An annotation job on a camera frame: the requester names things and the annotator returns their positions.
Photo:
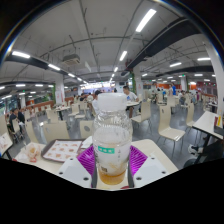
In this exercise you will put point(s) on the ceiling air conditioner unit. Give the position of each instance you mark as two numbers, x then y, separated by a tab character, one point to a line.
71	60

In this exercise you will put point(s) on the white crumpled napkin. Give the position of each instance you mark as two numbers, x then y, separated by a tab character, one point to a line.
87	142

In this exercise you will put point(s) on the cream plastic chair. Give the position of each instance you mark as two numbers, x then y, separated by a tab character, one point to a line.
30	131
86	128
56	131
165	120

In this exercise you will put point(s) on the clear plastic food bag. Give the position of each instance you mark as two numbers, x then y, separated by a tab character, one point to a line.
30	151

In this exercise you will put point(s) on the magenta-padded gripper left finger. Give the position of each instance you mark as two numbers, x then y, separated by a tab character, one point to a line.
73	171

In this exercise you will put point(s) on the person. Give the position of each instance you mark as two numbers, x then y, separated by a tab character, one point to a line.
130	96
12	119
21	116
213	150
95	101

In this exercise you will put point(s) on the white black-edged neighbouring table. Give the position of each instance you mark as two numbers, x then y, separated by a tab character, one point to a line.
4	143
206	123

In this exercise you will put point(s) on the dark food tray with liner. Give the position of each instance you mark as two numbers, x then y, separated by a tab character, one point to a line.
61	150

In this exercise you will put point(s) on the group of ceiling lights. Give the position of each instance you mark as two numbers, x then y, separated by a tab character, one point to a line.
145	20

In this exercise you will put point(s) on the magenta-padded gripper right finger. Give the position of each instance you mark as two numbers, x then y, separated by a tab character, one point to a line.
148	170

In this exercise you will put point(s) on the group of cream chairs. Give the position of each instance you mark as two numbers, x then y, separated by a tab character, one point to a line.
145	111

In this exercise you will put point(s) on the clear white-capped drink bottle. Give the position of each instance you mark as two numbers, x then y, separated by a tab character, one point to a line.
111	140

